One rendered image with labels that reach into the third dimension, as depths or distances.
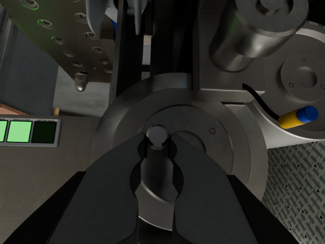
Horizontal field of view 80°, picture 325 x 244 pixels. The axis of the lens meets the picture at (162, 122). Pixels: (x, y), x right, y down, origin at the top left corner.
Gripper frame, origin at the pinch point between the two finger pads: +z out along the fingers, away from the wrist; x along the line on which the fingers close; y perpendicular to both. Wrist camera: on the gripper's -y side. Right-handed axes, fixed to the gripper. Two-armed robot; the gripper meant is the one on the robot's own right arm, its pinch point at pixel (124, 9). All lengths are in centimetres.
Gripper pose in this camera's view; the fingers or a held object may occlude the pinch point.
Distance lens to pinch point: 25.7
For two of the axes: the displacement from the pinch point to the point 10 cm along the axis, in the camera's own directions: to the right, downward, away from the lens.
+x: 10.0, 0.3, 0.3
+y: -0.2, 9.8, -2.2
